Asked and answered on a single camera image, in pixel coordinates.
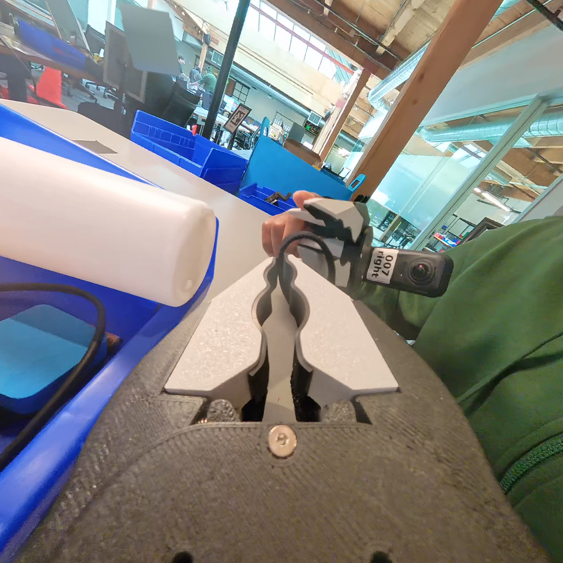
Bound orange traffic cone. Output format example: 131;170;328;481
35;68;67;108

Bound dark grey tilted panel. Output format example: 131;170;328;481
46;0;84;42

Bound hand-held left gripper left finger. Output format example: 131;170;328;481
164;257;272;422

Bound grey desk monitor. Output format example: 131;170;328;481
103;22;148;102

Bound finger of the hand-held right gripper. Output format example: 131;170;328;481
296;240;349;289
303;197;370;243

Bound light blue sponge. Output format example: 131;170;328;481
0;304;108;415

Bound white plastic bottle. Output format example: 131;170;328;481
0;136;217;308

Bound person's green jacket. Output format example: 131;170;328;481
411;218;563;563

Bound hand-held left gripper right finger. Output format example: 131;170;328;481
288;254;400;422

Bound black strap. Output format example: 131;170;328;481
275;231;337;308

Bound fiducial marker sign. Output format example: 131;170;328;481
222;103;252;133

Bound slim wooden post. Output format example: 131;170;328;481
319;68;372;163

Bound person's right hand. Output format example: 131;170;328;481
262;190;326;259

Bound wooden beam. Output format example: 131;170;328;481
358;0;504;201

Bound person's right forearm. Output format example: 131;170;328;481
352;220;563;344

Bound black floor lamp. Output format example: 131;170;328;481
202;0;251;139

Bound far blue bins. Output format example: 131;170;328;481
241;116;366;207

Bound blue plastic bin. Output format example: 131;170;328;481
239;182;297;216
130;110;199;165
0;103;221;563
194;134;249;194

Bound spiral metal duct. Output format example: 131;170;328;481
420;112;563;143
369;42;429;108

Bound black cable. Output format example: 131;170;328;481
0;284;107;467

